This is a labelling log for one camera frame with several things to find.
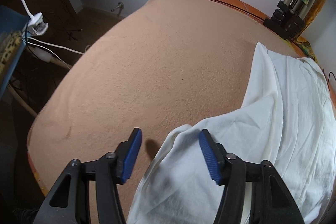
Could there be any white shirt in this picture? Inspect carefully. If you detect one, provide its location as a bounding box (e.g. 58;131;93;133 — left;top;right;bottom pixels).
127;43;335;223

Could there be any wall valve fitting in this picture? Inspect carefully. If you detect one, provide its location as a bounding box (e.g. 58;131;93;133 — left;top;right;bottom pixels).
110;2;125;19

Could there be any leopard print cloth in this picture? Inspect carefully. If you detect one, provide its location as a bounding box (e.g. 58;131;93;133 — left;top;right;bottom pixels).
0;31;22;80

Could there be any white lamp cable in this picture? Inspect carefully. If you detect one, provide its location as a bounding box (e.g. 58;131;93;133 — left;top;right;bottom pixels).
24;36;85;70

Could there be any white clip desk lamp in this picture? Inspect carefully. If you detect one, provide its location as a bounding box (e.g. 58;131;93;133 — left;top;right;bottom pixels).
16;0;49;37

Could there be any black ring light cable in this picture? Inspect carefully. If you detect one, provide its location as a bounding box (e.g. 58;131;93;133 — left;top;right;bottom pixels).
321;68;336;89

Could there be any blue chair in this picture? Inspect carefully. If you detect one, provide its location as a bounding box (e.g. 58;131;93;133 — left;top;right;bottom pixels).
1;6;29;97

